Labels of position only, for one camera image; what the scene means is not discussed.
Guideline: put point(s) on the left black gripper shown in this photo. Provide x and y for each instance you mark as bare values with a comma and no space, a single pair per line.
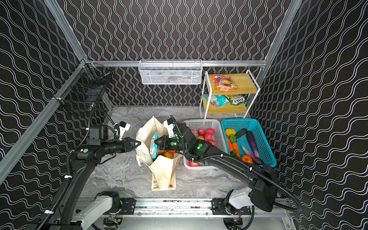
124,144

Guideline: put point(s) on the green Fox's bag lower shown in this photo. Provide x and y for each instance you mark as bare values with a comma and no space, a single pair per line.
236,99

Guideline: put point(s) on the yellow lemon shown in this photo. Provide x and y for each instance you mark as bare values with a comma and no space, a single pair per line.
168,154

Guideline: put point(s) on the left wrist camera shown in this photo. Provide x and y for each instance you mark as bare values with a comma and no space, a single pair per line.
120,129

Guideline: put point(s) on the floral canvas grocery bag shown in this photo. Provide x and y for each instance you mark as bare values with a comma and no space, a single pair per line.
163,169

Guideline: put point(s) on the white wooden two-tier shelf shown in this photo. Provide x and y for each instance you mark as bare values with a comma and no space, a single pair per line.
247,86

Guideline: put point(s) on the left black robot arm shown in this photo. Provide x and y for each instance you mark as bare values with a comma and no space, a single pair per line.
60,215

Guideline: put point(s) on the red apple back right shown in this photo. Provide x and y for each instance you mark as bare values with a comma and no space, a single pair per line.
210,131

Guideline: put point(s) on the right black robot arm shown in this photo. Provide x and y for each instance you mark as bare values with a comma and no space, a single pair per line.
262,190

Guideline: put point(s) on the orange candy bag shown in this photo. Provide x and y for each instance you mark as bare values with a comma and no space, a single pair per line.
223,83

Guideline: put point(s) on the small orange pumpkin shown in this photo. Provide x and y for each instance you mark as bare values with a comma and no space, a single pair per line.
247,159

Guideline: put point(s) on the teal plastic vegetable basket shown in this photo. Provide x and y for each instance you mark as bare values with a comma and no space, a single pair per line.
266,154

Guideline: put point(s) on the striped purple eggplant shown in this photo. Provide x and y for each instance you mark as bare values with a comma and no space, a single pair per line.
256,160

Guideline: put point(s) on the dark green cucumber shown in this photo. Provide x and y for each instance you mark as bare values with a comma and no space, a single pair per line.
241,132

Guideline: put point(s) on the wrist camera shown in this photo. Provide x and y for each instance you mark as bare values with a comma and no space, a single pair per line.
120,129
169,125

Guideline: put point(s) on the yellow pepper in teal basket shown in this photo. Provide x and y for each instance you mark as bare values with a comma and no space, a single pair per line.
230,132

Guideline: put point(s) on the black wire wall basket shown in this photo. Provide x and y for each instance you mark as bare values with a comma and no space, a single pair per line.
87,89

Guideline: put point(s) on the teal snack bag lower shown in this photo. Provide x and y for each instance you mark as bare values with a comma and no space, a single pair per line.
217,100

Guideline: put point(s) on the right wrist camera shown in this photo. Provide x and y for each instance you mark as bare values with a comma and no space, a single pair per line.
169,125

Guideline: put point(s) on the red apple with stem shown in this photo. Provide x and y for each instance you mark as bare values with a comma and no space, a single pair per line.
212,142

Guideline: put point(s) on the white wire wall basket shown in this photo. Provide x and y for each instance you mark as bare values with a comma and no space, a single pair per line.
171,71

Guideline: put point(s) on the orange carrot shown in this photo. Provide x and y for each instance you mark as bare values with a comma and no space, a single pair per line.
236,150
231,149

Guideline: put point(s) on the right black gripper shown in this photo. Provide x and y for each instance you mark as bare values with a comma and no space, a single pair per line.
166,142

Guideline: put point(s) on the teal Fox's candy bag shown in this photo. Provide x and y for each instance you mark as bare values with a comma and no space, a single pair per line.
154,147

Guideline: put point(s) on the white plastic fruit basket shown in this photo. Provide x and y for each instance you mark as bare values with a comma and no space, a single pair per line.
218,137

